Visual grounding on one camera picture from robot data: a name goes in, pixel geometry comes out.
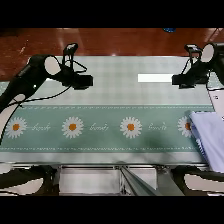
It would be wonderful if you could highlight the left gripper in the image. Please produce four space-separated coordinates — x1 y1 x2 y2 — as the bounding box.
70 73 95 91

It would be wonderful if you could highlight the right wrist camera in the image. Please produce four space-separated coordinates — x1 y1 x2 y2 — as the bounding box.
181 43 204 75

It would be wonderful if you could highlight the black cable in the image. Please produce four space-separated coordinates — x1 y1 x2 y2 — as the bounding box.
0 84 74 145

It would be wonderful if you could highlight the light blue shirt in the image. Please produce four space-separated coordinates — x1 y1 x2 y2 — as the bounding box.
188 110 224 174

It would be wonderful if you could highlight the silver frame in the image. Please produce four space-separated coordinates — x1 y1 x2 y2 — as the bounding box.
0 161 224 197

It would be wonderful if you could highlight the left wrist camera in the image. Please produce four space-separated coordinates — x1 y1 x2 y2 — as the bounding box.
62 42 89 74

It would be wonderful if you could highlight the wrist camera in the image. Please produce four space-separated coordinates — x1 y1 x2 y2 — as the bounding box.
181 43 204 75
62 42 89 74

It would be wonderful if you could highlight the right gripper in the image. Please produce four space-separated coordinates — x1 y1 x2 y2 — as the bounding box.
171 70 205 90

